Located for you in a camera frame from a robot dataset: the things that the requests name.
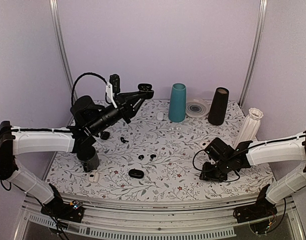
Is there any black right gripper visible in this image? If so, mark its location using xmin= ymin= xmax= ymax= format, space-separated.
xmin=200 ymin=158 xmax=232 ymax=183

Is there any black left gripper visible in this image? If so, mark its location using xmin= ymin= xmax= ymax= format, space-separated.
xmin=89 ymin=91 xmax=146 ymax=135

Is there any white airpods charging case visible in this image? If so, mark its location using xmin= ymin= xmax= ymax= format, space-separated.
xmin=199 ymin=141 xmax=209 ymax=148

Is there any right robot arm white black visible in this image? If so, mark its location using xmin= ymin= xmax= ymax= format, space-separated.
xmin=199 ymin=129 xmax=306 ymax=221

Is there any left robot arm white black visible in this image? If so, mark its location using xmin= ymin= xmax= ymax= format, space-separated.
xmin=0 ymin=88 xmax=154 ymax=217

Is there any white earbud case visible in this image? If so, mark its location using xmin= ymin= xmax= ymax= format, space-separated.
xmin=88 ymin=172 xmax=100 ymax=184
xmin=156 ymin=112 xmax=164 ymax=121

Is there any small black earbud case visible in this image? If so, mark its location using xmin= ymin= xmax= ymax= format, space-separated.
xmin=100 ymin=131 xmax=110 ymax=140

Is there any black oval earbud case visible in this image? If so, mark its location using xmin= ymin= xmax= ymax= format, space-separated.
xmin=128 ymin=169 xmax=144 ymax=179

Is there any white earbud case front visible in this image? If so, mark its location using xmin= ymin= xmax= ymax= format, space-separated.
xmin=88 ymin=172 xmax=100 ymax=184

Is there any black earbud pair back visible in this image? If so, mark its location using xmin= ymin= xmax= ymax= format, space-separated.
xmin=120 ymin=137 xmax=129 ymax=143

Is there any white ribbed vase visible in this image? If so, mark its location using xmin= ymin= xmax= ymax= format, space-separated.
xmin=233 ymin=107 xmax=263 ymax=149

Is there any dark brown tall cup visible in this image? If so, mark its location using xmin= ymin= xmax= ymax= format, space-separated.
xmin=208 ymin=87 xmax=229 ymax=126

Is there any teal tall cup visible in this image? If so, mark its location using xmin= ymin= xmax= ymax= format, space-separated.
xmin=168 ymin=83 xmax=186 ymax=123

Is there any spiral pattern ceramic bowl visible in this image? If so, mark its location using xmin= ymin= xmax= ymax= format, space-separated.
xmin=186 ymin=98 xmax=210 ymax=118

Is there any dark grey mug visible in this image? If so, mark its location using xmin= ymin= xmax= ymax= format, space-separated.
xmin=77 ymin=146 xmax=100 ymax=173

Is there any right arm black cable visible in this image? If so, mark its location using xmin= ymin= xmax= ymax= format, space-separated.
xmin=192 ymin=148 xmax=241 ymax=183

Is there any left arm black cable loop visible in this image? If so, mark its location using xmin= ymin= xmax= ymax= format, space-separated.
xmin=70 ymin=72 xmax=108 ymax=108

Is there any left aluminium frame post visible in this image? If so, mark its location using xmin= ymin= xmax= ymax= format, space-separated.
xmin=49 ymin=0 xmax=77 ymax=104

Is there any aluminium frame post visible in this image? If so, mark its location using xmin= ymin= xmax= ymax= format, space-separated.
xmin=238 ymin=0 xmax=268 ymax=108
xmin=49 ymin=0 xmax=77 ymax=104

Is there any front aluminium rail base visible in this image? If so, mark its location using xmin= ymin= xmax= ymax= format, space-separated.
xmin=14 ymin=194 xmax=306 ymax=240

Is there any right aluminium frame post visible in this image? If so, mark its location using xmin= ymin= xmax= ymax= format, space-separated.
xmin=238 ymin=0 xmax=268 ymax=108

